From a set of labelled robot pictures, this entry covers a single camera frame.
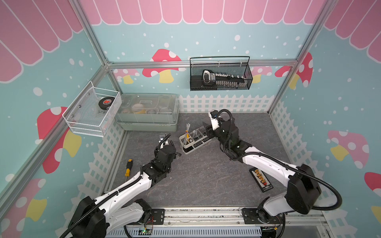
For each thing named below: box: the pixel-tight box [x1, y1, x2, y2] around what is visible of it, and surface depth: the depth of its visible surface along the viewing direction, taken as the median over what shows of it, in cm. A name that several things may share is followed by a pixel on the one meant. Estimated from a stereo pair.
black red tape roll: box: [98, 96, 116, 111], surface depth 80 cm
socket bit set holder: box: [202, 69, 247, 88], surface depth 91 cm
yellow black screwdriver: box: [125, 158, 133, 181], surface depth 94 cm
